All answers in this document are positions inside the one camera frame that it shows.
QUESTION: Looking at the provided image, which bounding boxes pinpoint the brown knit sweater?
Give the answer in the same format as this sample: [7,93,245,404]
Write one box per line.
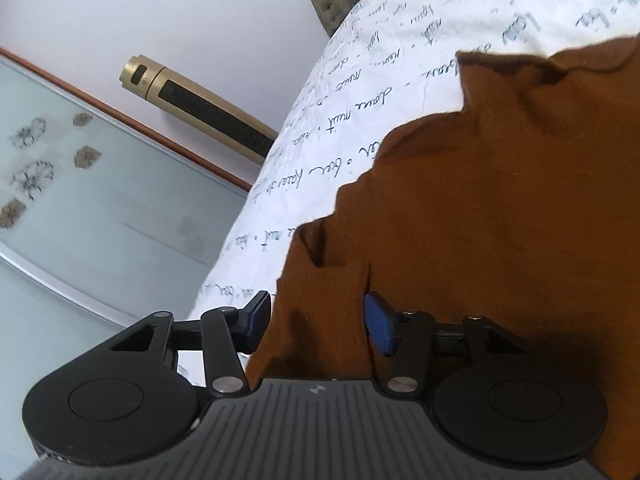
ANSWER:
[244,35,640,480]

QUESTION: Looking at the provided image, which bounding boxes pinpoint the gold tower air conditioner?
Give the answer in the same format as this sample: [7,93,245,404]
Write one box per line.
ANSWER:
[118,53,280,166]

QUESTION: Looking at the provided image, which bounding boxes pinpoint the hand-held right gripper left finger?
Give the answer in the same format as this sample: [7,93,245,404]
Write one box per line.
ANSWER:
[107,291,272,399]

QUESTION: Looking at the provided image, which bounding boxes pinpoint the white script-printed bed blanket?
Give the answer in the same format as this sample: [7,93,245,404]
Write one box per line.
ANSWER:
[175,0,640,389]

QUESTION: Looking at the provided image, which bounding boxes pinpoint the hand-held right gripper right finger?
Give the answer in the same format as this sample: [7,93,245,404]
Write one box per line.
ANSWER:
[363,291,527,399]

